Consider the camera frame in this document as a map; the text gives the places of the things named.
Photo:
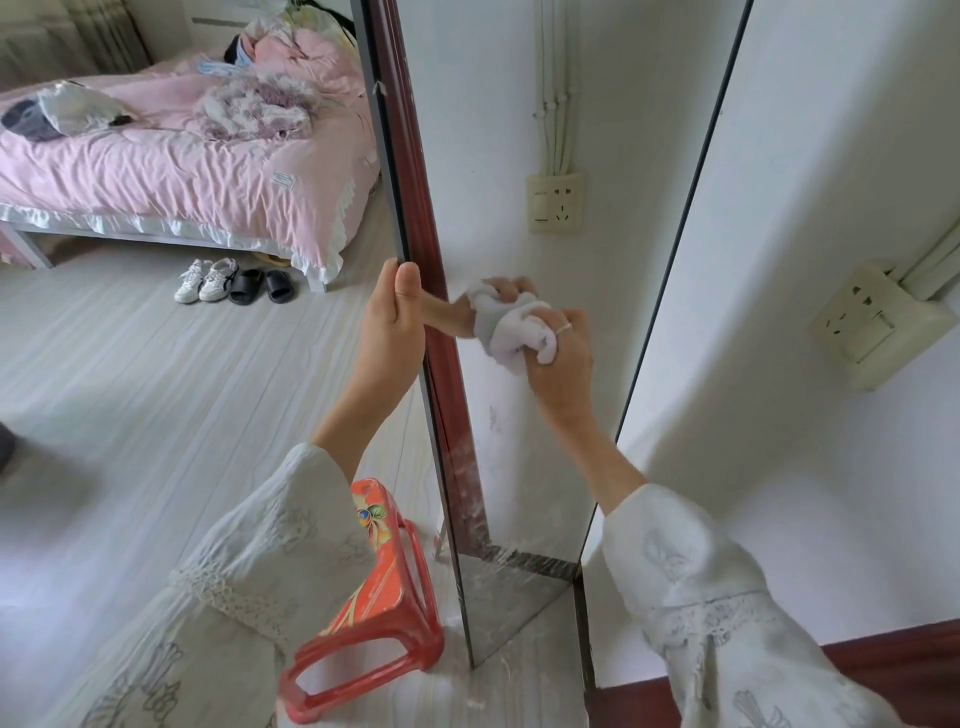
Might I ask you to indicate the person's right hand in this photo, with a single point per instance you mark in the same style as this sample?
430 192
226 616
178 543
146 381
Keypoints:
566 382

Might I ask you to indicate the person's left hand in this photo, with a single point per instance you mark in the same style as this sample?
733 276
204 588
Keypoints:
390 337

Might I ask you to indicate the white wiping cloth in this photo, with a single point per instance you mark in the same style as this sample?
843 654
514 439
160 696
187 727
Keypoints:
517 334

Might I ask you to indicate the black-framed mirror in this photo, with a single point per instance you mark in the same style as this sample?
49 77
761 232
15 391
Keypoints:
540 450

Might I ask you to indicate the person's left forearm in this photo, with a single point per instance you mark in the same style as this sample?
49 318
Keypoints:
285 540

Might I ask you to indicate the person's right forearm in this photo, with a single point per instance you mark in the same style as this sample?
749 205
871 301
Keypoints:
615 465

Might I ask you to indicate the black slipper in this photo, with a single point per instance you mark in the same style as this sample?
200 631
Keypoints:
246 289
280 289

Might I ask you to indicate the yellow slippers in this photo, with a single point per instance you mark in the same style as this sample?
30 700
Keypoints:
274 260

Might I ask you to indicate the red floral plastic stool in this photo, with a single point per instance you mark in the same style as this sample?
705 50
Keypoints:
382 592

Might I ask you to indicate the purple white fuzzy garment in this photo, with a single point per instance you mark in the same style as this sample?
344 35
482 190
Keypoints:
255 109

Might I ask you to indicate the pink padded jacket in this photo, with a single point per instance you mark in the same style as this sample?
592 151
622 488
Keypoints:
315 56

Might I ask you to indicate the light blue garment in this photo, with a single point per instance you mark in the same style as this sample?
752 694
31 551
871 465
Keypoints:
221 69

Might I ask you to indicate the black garment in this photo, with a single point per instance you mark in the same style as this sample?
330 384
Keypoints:
232 49

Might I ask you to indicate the white crumpled garment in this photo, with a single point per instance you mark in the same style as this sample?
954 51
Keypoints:
82 109

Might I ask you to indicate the purple grey rounded object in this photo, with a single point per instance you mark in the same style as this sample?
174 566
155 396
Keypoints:
6 448

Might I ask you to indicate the grey cream striped curtain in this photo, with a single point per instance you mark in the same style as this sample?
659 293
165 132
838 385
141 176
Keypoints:
67 37

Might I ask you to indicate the beige wall socket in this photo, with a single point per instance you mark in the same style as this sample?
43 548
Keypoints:
870 326

